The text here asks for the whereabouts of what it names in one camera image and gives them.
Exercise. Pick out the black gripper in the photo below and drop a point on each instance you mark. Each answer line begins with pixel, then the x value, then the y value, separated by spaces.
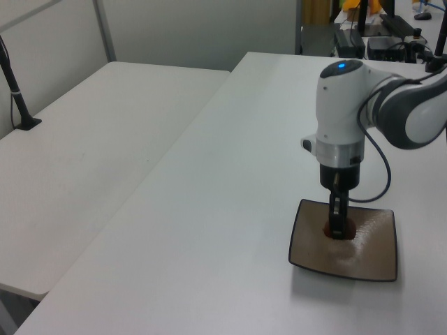
pixel 346 176

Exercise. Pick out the small round brown food item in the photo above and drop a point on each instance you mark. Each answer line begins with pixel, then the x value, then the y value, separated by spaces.
pixel 350 230

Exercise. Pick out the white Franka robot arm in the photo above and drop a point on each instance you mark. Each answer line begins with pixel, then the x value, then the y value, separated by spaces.
pixel 335 104

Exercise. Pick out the square brown ceramic plate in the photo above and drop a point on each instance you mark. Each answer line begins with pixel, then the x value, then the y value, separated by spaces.
pixel 314 251

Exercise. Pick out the black control box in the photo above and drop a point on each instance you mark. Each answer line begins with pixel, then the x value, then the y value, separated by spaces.
pixel 384 49

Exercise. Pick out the black power supply box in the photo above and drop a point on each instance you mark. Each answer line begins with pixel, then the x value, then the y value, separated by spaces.
pixel 347 42

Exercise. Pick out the black upright stand with clamp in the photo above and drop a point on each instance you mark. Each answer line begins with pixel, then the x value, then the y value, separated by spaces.
pixel 438 45

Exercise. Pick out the emergency stop button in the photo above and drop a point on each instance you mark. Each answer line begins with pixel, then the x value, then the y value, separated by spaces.
pixel 417 34

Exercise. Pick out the black monitor stand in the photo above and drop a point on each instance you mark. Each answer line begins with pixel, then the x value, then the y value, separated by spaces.
pixel 363 17

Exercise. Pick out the black keyboard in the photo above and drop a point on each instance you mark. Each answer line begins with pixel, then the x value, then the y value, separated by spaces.
pixel 394 22

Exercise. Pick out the yellow cabinet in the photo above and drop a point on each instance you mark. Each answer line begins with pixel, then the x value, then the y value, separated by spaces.
pixel 316 12

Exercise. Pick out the orange plush object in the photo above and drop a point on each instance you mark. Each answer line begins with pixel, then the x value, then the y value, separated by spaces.
pixel 351 3

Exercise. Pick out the black computer mouse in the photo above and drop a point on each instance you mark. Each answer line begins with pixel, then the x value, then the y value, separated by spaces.
pixel 422 16

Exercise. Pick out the grey metal shelf post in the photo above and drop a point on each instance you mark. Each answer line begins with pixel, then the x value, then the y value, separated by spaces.
pixel 298 28

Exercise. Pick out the grey metal partition post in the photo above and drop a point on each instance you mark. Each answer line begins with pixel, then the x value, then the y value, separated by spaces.
pixel 104 31

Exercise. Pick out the black slanted camera stand pole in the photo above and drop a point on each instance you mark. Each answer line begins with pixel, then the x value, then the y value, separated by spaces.
pixel 17 99

